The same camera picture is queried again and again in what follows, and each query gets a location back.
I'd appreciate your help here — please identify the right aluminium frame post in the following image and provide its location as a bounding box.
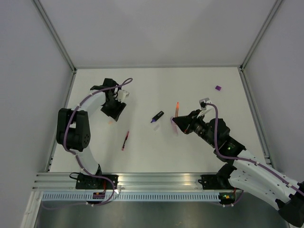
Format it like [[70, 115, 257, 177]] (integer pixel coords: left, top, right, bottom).
[[239, 0, 285, 72]]

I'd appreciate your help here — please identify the red gel pen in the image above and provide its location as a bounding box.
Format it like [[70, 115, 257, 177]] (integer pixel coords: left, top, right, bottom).
[[121, 130, 130, 151]]

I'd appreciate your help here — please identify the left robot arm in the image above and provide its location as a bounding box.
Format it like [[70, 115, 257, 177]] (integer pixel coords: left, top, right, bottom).
[[56, 78, 133, 189]]

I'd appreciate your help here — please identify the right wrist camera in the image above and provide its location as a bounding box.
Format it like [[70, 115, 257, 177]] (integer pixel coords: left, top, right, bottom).
[[197, 98, 212, 118]]

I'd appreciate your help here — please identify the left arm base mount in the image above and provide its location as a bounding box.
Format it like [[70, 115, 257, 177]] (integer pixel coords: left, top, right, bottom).
[[69, 172, 113, 190]]

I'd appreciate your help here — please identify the orange pencil-like pen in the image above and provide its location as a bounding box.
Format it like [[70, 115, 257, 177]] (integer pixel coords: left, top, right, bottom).
[[174, 102, 179, 117]]

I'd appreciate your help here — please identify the black purple-tip highlighter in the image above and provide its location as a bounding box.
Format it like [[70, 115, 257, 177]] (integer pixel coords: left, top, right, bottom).
[[151, 111, 164, 123]]

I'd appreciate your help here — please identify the aluminium mounting rail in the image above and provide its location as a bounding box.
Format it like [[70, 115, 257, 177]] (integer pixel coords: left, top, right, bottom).
[[33, 172, 281, 190]]

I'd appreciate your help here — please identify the aluminium frame post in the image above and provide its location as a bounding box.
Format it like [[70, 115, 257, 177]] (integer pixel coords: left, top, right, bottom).
[[239, 0, 285, 72], [33, 0, 77, 72]]

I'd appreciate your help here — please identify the pink highlighter pen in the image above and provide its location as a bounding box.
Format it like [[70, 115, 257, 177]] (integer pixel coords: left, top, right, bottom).
[[171, 116, 178, 136]]

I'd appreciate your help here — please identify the left aluminium frame post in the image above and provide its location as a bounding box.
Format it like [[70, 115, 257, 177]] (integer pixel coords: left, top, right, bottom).
[[33, 0, 77, 72]]

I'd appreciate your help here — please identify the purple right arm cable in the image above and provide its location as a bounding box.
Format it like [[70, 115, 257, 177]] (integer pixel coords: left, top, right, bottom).
[[201, 102, 304, 198]]

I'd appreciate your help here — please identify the white slotted cable duct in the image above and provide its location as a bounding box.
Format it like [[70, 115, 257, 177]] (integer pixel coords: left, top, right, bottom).
[[42, 191, 220, 202]]

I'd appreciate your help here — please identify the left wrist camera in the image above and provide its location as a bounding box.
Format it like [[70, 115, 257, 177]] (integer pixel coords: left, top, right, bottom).
[[117, 89, 130, 103]]

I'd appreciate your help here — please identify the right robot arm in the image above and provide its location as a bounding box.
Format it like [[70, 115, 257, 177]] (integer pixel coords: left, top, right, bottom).
[[172, 110, 304, 228]]

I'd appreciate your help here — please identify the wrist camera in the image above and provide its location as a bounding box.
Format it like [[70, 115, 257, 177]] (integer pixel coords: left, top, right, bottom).
[[117, 89, 130, 103], [197, 98, 212, 118]]

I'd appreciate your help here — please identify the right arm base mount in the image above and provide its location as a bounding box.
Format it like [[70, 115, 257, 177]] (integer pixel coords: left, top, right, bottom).
[[198, 164, 236, 190]]

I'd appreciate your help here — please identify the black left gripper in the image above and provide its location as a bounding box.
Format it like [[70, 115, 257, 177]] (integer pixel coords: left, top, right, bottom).
[[101, 96, 126, 122]]

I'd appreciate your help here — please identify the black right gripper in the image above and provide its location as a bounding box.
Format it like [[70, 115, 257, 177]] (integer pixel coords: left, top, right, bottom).
[[172, 109, 217, 147]]

